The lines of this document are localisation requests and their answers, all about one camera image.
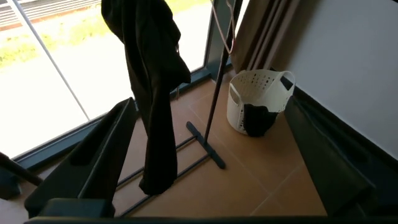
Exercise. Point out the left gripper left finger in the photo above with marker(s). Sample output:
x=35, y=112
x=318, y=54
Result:
x=93, y=168

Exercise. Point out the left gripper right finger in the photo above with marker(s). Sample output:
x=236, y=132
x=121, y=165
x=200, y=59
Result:
x=342, y=174

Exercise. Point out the black shorts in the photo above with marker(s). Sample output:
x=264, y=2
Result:
x=155, y=62

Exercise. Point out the black clothes rack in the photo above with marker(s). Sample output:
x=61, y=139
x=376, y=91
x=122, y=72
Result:
x=217, y=77

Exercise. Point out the pink clothes hanger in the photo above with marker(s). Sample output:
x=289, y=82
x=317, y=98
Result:
x=217, y=26

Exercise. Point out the white laundry basket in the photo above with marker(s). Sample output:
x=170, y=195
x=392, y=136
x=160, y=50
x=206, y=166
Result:
x=264, y=93

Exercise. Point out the brown curtain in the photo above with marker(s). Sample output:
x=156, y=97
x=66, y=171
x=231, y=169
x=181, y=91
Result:
x=258, y=31

